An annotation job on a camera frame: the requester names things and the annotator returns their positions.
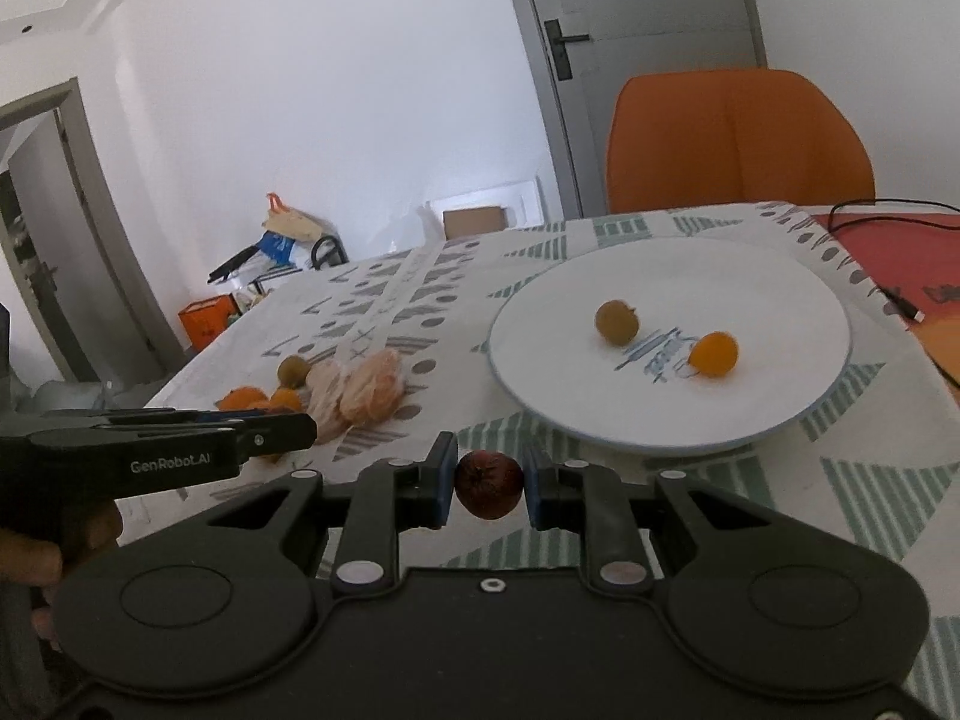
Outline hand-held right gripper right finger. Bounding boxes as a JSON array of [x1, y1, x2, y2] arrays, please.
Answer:
[[523, 441, 785, 593]]

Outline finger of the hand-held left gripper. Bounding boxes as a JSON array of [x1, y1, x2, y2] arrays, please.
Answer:
[[217, 412, 320, 464], [45, 406, 301, 425]]

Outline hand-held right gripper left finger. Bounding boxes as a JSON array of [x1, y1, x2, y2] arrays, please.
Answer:
[[199, 431, 458, 593]]

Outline orange tangerine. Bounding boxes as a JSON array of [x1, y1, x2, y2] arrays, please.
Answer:
[[216, 386, 272, 412]]

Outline dark red round fruit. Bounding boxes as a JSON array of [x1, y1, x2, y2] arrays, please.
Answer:
[[454, 450, 524, 521]]

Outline white plate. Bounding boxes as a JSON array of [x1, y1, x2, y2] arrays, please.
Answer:
[[487, 236, 853, 455]]

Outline person's left hand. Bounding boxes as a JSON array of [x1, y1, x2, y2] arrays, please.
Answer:
[[0, 499, 125, 642]]

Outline orange box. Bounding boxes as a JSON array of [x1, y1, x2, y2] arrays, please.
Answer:
[[178, 296, 239, 352]]

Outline patterned tablecloth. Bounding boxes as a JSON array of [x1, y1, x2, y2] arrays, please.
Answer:
[[112, 201, 960, 720]]

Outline brown paper bag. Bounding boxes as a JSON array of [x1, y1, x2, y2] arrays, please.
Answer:
[[261, 193, 325, 242]]

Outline brown cardboard piece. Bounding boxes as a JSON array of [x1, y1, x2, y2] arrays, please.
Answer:
[[442, 206, 508, 241]]

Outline orange chair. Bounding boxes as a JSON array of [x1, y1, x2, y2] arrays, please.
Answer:
[[605, 69, 876, 215]]

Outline orange red table mat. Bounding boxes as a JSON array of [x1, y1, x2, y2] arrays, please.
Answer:
[[810, 211, 960, 391]]

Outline grey door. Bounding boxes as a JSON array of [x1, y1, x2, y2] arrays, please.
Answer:
[[495, 0, 767, 220]]

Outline grey doorway frame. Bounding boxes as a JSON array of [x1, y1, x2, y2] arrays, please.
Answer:
[[0, 77, 185, 383]]

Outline black cable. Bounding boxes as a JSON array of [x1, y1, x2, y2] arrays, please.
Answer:
[[827, 199, 960, 325]]

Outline black door handle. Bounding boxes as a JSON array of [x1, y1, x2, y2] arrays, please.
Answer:
[[545, 19, 590, 80]]

